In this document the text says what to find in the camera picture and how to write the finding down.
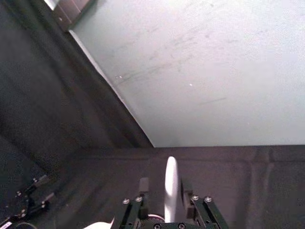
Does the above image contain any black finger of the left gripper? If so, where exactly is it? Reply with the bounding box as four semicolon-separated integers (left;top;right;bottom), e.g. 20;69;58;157
14;175;50;200
20;192;56;218

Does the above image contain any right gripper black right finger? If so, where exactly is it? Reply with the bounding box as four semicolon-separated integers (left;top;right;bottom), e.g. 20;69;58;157
180;178;230;229

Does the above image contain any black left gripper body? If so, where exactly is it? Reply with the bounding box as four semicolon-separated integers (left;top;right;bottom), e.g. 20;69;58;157
0;209;33;229

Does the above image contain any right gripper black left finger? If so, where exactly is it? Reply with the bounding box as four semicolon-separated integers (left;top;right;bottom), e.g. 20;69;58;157
118;177;151;229

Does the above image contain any white three-armed plastic piece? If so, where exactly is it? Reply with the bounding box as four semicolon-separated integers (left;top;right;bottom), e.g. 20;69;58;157
82;156;180;229

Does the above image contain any black table cloth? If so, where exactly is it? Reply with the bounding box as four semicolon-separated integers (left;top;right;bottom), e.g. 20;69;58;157
0;0;305;229

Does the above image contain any grey-brown box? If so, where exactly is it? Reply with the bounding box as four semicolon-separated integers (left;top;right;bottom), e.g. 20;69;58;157
44;0;97;33

